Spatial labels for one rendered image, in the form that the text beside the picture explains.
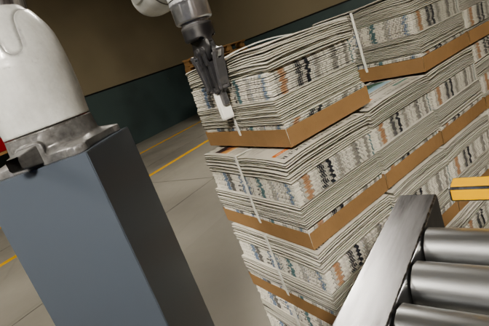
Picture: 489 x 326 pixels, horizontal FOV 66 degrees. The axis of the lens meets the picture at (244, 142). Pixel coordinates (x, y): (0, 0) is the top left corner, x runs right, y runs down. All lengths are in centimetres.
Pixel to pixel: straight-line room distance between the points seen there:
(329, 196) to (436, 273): 49
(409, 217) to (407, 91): 64
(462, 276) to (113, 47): 848
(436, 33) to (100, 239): 105
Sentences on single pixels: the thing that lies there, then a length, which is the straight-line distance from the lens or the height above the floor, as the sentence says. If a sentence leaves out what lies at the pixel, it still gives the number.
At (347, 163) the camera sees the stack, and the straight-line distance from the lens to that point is 92.
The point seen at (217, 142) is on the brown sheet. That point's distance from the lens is 108.
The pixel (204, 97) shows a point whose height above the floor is 98.
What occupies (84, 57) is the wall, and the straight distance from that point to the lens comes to 828.
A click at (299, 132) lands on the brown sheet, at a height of 86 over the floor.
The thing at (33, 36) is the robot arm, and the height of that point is 120.
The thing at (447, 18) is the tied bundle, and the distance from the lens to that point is 135.
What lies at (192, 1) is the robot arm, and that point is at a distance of 89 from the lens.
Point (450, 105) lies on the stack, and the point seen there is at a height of 70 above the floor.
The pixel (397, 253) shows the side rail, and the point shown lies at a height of 80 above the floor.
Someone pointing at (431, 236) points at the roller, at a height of 80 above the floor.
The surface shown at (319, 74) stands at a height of 96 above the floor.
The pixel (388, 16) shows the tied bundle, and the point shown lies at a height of 101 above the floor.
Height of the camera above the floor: 106
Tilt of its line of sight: 13 degrees down
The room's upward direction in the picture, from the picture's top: 20 degrees counter-clockwise
